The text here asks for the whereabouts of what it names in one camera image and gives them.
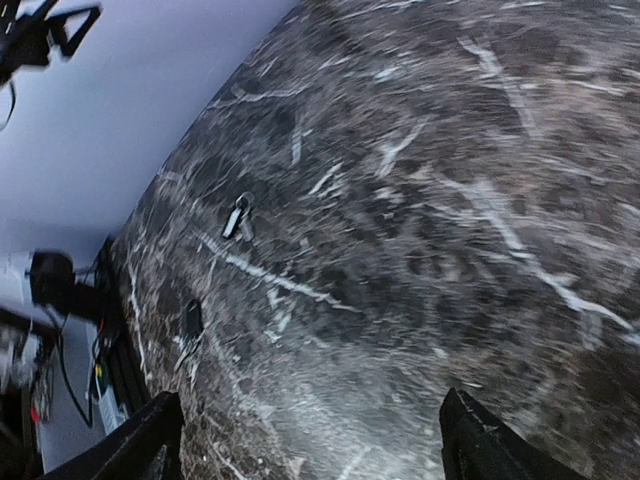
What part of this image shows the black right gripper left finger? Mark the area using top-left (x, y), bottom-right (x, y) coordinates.
top-left (42, 391), bottom-right (184, 480)

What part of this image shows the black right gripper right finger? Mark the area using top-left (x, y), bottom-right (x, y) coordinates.
top-left (439, 388), bottom-right (585, 480)

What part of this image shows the black key tag with ring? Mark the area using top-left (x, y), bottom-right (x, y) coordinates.
top-left (173, 298), bottom-right (205, 372)

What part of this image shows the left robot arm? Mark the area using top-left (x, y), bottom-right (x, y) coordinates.
top-left (1, 250), bottom-right (120, 393)

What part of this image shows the key bunch with white tag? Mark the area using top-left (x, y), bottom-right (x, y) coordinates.
top-left (222, 192), bottom-right (254, 242)

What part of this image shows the white slotted cable duct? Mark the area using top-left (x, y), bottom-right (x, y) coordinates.
top-left (97, 385), bottom-right (128, 435)

